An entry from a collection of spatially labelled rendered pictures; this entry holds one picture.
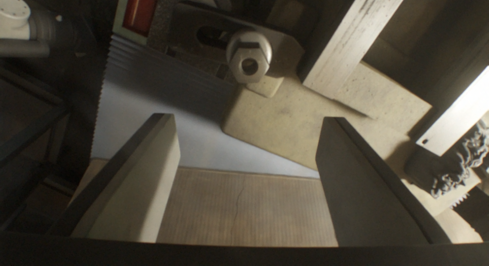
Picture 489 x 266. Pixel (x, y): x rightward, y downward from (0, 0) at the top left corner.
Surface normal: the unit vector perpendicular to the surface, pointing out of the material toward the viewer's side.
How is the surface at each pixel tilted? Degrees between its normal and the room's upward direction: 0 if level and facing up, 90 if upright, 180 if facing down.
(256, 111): 0
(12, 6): 82
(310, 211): 76
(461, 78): 90
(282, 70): 0
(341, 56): 0
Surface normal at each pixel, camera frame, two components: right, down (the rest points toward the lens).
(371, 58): -0.01, 0.52
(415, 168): -0.91, -0.25
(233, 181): 0.09, -0.70
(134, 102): 0.37, -0.42
